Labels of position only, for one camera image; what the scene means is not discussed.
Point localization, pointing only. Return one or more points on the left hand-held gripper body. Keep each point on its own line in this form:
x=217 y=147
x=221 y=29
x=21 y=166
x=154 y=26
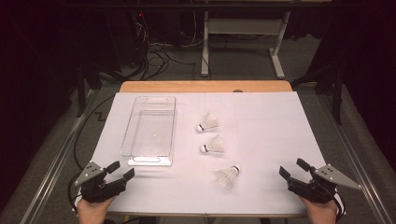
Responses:
x=93 y=191

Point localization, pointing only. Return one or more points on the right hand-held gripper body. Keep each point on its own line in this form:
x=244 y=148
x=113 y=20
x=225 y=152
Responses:
x=314 y=191

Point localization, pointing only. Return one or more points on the white feather shuttlecock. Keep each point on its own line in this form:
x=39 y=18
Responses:
x=210 y=122
x=226 y=176
x=215 y=145

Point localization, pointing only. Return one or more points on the person's left hand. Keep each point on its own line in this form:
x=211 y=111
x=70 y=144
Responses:
x=91 y=213

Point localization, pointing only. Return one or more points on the person's right hand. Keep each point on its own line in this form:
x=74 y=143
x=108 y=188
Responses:
x=322 y=214

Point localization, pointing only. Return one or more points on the clear plastic tray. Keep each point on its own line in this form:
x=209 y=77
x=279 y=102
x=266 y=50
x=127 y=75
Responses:
x=151 y=130

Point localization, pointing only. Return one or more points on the white table mat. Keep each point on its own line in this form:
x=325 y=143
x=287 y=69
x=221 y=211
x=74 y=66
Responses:
x=274 y=124

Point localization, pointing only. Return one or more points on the black metal stand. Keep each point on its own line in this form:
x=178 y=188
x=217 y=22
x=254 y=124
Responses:
x=337 y=99
x=81 y=93

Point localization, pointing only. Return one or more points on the dark table grommet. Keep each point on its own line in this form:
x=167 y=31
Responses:
x=238 y=90

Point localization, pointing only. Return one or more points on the wooden table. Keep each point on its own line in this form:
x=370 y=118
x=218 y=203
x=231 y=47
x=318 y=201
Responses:
x=202 y=86

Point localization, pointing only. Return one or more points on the dark computer tower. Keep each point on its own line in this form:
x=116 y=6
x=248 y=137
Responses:
x=130 y=37

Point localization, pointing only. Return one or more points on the aluminium floor rail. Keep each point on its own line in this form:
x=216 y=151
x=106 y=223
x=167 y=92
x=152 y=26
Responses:
x=53 y=171
x=345 y=137

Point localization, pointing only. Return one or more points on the white metal desk frame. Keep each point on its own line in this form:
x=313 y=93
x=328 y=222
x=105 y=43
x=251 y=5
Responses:
x=246 y=26

